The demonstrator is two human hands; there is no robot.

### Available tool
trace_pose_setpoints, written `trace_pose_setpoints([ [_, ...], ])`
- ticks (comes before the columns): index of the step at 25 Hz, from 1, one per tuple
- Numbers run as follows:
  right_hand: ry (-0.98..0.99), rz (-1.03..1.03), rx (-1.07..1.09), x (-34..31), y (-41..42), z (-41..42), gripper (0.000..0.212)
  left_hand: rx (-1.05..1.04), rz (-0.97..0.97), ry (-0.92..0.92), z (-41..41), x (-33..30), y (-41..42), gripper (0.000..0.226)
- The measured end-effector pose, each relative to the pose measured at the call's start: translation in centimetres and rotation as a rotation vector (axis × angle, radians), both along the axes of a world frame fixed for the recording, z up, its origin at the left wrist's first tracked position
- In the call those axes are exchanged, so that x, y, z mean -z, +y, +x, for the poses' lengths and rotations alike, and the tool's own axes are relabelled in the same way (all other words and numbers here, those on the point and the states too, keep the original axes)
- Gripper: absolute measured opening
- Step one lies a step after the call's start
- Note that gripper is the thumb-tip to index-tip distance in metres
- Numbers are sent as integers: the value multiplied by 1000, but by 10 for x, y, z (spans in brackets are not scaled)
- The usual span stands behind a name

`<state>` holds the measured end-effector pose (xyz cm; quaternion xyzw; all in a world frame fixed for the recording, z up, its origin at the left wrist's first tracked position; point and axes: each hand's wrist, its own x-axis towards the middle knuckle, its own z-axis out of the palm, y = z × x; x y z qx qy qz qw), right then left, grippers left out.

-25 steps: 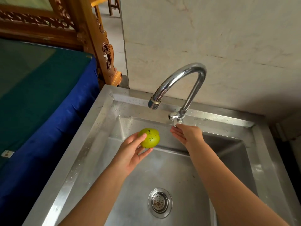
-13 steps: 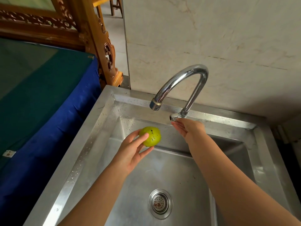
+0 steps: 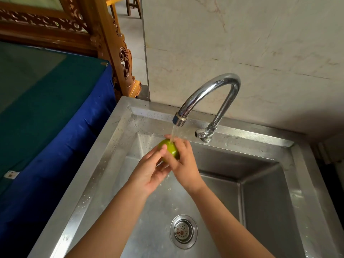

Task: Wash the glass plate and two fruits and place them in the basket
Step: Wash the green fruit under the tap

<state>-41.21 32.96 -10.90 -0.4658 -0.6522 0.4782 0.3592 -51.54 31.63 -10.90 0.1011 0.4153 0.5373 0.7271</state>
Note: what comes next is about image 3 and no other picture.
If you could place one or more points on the person's left hand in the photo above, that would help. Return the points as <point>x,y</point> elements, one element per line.
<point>146,174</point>

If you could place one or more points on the person's right hand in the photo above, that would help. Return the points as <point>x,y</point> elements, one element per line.
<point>188,169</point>

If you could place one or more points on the green apple fruit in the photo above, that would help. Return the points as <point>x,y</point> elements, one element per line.
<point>169,149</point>

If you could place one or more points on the curved chrome faucet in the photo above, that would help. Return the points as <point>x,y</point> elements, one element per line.
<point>228,80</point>

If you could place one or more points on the person's left forearm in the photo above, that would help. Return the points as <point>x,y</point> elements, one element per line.
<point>113,225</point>

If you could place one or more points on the person's right forearm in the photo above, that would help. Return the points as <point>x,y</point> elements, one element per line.
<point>228,228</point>

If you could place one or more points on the round steel sink drain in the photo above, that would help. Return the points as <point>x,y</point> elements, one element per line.
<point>184,231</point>

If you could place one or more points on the stainless steel sink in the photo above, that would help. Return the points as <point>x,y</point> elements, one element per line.
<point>268,201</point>

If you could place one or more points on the green and blue tablecloth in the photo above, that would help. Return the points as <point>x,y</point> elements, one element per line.
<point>48,118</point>

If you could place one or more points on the small white cloth tag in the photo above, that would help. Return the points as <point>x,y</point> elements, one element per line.
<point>11,174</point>

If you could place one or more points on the carved wooden framed screen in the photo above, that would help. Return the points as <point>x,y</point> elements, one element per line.
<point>107,37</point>

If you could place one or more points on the dark wooden stool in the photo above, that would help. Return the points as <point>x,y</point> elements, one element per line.
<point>135,5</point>

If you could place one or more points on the yellow wooden bench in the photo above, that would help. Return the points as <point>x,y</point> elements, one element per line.
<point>114,2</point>

